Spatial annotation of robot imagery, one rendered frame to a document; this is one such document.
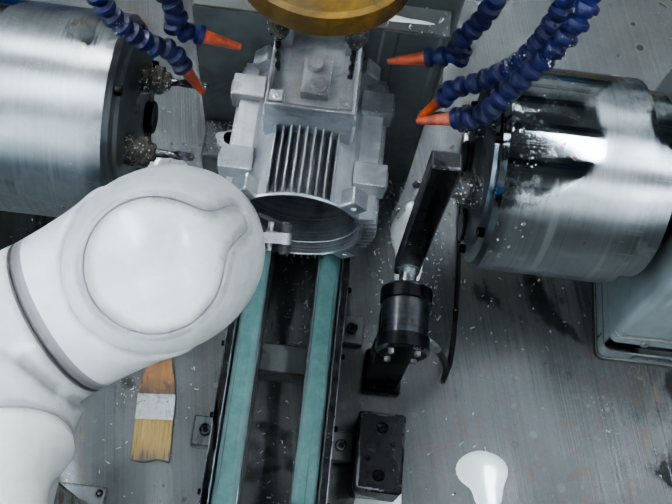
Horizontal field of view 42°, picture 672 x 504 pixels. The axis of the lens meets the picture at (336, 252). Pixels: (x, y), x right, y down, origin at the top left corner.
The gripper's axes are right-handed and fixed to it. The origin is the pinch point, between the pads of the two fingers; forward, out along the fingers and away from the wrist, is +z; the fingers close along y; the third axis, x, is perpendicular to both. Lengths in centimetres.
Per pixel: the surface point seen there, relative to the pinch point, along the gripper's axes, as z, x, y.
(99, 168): 10.5, -3.2, 15.7
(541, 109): 10.8, -15.3, -31.0
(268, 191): 12.6, -2.9, -2.6
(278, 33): 1.2, -18.4, -2.4
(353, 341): 32.2, 16.6, -15.2
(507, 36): 62, -32, -36
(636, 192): 9.1, -7.6, -42.1
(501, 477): 26, 31, -36
